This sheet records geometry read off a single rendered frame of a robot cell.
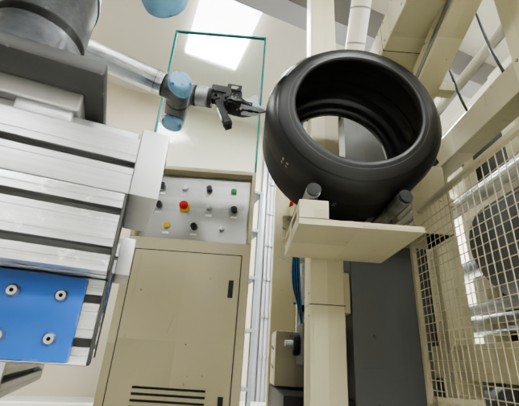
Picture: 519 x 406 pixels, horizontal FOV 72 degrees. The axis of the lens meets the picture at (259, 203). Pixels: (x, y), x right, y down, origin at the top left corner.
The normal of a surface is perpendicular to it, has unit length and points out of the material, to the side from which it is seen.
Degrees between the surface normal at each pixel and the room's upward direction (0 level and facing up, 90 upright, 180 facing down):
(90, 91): 180
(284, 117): 93
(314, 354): 90
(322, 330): 90
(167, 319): 90
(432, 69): 162
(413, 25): 180
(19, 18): 72
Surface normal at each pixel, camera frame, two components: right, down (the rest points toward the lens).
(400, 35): -0.06, 0.91
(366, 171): 0.04, -0.22
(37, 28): 0.60, -0.55
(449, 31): -0.04, 0.74
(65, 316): 0.38, -0.36
